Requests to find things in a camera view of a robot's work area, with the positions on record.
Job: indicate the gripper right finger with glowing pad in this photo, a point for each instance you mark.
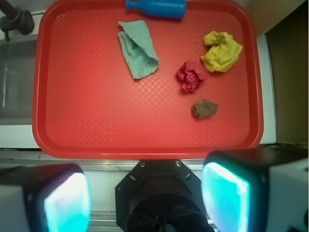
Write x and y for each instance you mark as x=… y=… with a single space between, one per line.
x=265 y=189

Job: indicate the brown rock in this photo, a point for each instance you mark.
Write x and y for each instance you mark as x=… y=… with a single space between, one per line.
x=204 y=108

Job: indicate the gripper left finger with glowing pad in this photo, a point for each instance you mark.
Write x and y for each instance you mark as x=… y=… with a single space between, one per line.
x=48 y=198

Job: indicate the crumpled red cloth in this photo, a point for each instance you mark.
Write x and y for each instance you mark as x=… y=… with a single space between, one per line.
x=191 y=76

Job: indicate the teal green cloth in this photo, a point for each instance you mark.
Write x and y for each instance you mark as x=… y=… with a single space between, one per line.
x=138 y=49

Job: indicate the blue plastic bottle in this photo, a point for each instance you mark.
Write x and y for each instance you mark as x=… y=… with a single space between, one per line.
x=174 y=9

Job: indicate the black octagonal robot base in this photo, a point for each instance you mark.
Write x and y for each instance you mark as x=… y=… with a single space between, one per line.
x=160 y=196

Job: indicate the yellow cloth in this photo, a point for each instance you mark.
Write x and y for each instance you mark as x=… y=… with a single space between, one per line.
x=223 y=52

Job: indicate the red plastic tray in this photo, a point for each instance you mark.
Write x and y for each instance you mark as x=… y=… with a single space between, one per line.
x=86 y=105

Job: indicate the steel sink basin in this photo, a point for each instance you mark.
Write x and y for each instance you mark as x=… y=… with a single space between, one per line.
x=17 y=63

